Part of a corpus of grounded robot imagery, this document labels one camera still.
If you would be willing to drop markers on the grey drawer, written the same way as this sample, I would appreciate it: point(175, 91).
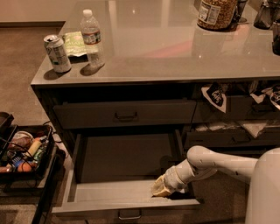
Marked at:
point(232, 138)
point(238, 107)
point(124, 113)
point(112, 176)

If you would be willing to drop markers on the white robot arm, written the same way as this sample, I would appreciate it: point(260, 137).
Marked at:
point(262, 174)

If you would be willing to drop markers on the silver soda can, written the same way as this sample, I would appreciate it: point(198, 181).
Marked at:
point(56, 52)

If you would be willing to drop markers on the black cart frame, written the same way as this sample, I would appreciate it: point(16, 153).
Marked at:
point(28, 201)

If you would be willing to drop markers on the white bag in drawer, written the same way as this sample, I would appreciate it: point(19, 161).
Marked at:
point(254, 128)

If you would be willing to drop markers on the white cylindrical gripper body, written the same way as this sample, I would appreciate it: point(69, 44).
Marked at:
point(172, 178)

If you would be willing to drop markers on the dark glass container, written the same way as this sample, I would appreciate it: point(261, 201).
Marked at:
point(268, 13)

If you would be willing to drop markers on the grey drawer cabinet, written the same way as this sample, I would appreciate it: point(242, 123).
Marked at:
point(155, 50)

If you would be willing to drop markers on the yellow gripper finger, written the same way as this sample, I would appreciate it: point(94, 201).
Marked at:
point(158, 184)
point(162, 193)

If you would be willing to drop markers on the green snack packet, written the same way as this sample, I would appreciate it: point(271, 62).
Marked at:
point(74, 44)

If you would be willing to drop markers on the black bin of items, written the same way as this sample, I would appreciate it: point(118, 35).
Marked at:
point(25, 152)

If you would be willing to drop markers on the black white chip bag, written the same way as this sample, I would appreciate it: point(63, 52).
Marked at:
point(214, 94)

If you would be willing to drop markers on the large jar of nuts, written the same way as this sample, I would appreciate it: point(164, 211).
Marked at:
point(216, 14)

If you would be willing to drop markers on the dark object right edge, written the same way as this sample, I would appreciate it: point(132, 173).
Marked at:
point(276, 38)

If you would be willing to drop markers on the clear plastic water bottle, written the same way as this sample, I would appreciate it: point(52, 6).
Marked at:
point(92, 38)

